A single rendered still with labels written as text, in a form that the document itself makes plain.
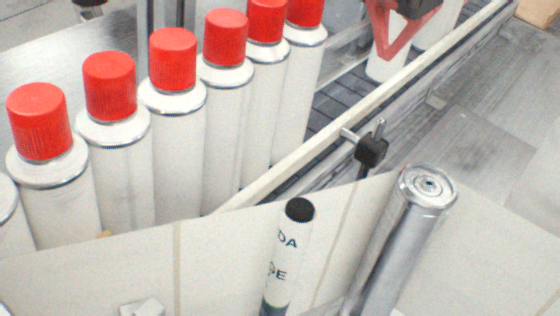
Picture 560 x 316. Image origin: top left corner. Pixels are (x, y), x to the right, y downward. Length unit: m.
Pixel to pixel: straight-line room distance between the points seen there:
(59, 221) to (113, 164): 0.05
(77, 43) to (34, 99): 0.56
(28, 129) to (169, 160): 0.13
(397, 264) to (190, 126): 0.17
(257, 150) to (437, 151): 0.26
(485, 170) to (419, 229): 0.36
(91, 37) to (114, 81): 0.56
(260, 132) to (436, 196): 0.22
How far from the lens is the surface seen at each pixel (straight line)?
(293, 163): 0.52
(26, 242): 0.33
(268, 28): 0.42
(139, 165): 0.36
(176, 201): 0.42
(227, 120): 0.41
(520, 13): 1.33
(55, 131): 0.30
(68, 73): 0.79
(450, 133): 0.69
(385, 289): 0.35
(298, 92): 0.49
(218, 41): 0.38
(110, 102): 0.32
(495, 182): 0.65
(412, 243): 0.32
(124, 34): 0.87
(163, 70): 0.35
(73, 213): 0.34
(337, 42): 0.64
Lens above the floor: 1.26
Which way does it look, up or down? 42 degrees down
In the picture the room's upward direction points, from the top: 12 degrees clockwise
